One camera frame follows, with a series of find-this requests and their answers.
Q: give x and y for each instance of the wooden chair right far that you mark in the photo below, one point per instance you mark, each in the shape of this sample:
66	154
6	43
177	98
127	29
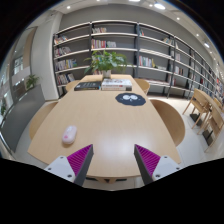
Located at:
144	85

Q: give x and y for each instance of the large grey bookshelf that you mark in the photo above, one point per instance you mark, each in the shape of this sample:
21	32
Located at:
171	66

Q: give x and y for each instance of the green potted plant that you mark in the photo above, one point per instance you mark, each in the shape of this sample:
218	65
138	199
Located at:
105	62

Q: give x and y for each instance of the small background plant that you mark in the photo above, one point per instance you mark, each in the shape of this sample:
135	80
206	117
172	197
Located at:
31	81

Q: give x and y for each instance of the wooden chair right near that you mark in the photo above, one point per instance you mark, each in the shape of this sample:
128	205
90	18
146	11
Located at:
171	119

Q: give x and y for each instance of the pink white computer mouse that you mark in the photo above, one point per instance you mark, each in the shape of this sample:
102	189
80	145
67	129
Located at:
69	134

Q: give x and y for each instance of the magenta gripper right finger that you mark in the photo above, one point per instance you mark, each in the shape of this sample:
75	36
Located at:
152	166

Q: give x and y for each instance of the black book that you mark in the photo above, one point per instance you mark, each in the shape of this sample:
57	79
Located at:
88	86

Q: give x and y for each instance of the wooden side chair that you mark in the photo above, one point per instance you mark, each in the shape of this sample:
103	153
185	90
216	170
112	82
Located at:
201	103
214	124

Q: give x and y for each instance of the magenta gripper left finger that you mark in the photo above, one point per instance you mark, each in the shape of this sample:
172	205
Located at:
73	167

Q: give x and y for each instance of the white red book stack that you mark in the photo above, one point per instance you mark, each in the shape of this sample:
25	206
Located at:
116	84

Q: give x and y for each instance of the dark blue mouse pad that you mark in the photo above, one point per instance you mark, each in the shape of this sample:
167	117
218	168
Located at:
130	99

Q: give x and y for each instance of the wooden chair left near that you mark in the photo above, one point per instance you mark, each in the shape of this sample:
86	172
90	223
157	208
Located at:
39	117

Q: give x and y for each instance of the wooden side chair near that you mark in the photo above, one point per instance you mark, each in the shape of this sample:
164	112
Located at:
214	124

